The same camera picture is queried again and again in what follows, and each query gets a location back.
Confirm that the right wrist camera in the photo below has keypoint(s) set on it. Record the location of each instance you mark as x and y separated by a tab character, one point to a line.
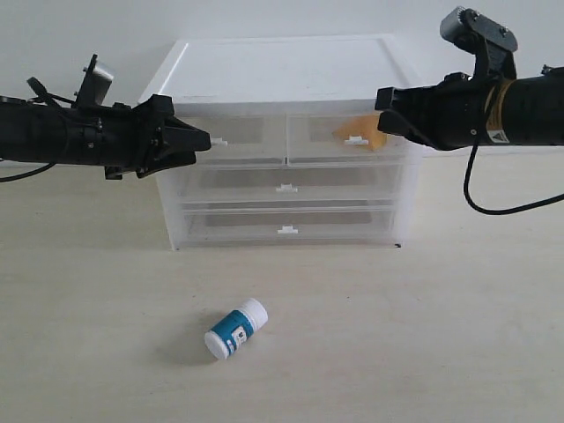
492	44

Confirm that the white teal pill bottle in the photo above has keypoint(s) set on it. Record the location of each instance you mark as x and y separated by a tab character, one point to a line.
226	337

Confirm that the clear bottom wide drawer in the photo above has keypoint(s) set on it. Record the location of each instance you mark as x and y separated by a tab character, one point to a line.
278	226

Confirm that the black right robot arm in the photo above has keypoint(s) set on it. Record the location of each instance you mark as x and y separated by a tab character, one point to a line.
520	112

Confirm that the clear wide drawer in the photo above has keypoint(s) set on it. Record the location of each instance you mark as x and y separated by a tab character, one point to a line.
278	226
209	184

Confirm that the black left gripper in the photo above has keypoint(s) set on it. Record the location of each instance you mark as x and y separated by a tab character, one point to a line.
141	140

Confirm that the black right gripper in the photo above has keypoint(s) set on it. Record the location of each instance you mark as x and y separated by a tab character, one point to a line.
456	111

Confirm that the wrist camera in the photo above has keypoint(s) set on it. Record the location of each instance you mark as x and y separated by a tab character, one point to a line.
492	44
95	85

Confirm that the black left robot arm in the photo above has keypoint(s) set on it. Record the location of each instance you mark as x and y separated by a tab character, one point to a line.
41	133

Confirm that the white plastic drawer cabinet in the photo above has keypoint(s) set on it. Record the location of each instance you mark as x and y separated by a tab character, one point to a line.
332	75

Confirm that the clear middle wide drawer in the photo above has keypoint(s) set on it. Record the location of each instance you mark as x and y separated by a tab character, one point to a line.
209	184

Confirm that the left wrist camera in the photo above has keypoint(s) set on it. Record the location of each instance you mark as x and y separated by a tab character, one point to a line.
95	85

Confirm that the yellow cheese wedge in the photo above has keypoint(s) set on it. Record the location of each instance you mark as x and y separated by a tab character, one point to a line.
362	131

